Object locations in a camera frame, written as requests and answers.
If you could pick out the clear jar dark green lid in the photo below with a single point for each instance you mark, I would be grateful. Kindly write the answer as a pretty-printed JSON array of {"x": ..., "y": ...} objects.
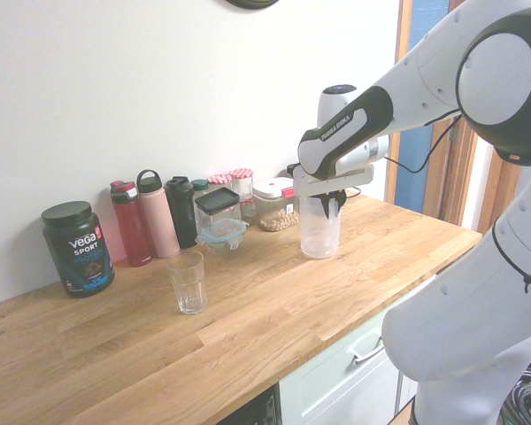
[{"x": 199, "y": 183}]

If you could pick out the red water bottle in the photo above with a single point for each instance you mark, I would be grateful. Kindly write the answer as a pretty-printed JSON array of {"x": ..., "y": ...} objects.
[{"x": 133, "y": 230}]

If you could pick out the glass food container teal lid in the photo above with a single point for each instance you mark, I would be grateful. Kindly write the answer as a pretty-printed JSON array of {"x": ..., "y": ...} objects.
[{"x": 219, "y": 237}]

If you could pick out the metal door hinge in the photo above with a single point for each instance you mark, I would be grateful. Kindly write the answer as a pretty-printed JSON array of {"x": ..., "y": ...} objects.
[{"x": 455, "y": 133}]

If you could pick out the wooden door frame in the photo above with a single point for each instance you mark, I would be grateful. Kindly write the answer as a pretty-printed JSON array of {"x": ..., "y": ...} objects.
[{"x": 451, "y": 190}]

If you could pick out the black shaker bottle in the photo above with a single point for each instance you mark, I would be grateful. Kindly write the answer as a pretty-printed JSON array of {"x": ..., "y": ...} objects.
[{"x": 181, "y": 212}]

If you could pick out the black wall clock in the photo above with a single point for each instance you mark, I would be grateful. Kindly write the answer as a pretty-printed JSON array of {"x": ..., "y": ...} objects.
[{"x": 252, "y": 3}]

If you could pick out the clear drinking glass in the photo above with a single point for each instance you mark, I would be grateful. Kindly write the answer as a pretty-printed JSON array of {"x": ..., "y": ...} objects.
[{"x": 188, "y": 283}]

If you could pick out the clear plastic pitcher blue lid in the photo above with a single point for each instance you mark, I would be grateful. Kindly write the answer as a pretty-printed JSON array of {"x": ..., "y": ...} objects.
[{"x": 318, "y": 239}]

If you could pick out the black dishwasher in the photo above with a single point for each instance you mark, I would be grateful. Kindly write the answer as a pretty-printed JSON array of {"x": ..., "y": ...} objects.
[{"x": 252, "y": 407}]

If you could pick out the pink water bottle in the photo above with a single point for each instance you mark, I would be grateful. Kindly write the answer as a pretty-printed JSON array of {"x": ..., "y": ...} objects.
[{"x": 159, "y": 221}]

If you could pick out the cereal container white lid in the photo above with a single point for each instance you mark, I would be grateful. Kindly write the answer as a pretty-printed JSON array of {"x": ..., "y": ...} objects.
[{"x": 272, "y": 190}]

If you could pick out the square clear container black lid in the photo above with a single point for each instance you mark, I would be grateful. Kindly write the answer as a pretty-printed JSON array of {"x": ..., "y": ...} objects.
[{"x": 217, "y": 201}]

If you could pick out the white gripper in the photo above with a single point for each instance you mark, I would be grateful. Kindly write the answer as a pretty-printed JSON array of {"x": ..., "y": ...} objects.
[{"x": 332, "y": 185}]

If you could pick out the blue door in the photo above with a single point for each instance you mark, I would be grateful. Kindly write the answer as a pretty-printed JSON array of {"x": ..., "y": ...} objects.
[{"x": 413, "y": 190}]

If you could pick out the white cabinet front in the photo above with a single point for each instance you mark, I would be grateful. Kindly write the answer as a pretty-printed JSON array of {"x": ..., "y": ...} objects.
[{"x": 327, "y": 389}]

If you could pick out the black protein powder tub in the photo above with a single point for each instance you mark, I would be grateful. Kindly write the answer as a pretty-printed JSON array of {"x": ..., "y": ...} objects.
[{"x": 77, "y": 248}]

